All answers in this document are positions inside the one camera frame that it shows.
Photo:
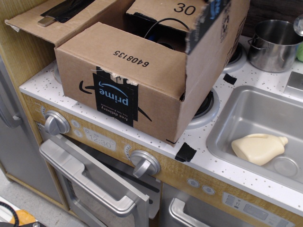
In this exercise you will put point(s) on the brown Amazon cardboard box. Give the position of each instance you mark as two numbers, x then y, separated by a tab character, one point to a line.
106	65

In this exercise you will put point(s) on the right silver oven knob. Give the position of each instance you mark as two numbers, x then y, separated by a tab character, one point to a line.
144	163

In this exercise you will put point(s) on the silver oven knob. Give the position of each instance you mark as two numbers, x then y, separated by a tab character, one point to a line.
55	123
144	163

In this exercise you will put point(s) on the black tape piece front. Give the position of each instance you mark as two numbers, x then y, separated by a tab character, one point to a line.
185	153

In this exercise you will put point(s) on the black tape piece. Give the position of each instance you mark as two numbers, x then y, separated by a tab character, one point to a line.
229	79
185	153

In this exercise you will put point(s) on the front grey stove burner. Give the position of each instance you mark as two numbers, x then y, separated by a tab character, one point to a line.
206	112

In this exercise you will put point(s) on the grey stove burner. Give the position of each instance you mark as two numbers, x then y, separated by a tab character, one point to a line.
206	112
237	61

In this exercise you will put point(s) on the silver toy sink basin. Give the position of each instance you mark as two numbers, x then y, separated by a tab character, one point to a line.
250	110

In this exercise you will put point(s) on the black tape piece rear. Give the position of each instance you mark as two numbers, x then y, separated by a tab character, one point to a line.
229	79

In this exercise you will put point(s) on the silver toy dishwasher door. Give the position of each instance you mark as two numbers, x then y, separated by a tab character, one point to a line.
179	209

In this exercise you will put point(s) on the silver toy oven door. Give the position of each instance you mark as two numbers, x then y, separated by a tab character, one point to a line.
100	190

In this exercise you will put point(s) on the left silver oven knob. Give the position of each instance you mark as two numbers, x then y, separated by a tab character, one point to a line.
55	123

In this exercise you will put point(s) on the rear grey stove burner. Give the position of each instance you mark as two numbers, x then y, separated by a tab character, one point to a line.
237	61

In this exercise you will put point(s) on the cream toy detergent bottle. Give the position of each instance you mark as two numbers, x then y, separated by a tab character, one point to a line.
259	148

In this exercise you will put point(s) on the stainless steel pot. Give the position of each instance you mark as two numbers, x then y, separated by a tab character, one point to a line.
274	46

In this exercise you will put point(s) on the grey toy fridge door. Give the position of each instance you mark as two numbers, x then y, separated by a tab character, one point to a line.
19	152

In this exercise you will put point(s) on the metal bar on left flap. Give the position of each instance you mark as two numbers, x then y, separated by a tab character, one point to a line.
46	21

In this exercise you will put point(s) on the green toy object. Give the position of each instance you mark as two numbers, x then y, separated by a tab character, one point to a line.
299	52

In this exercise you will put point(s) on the orange object on floor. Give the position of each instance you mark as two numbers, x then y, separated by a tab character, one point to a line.
25	217

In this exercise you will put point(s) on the shiny ladle bowl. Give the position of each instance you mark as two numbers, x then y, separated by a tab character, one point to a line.
298	25

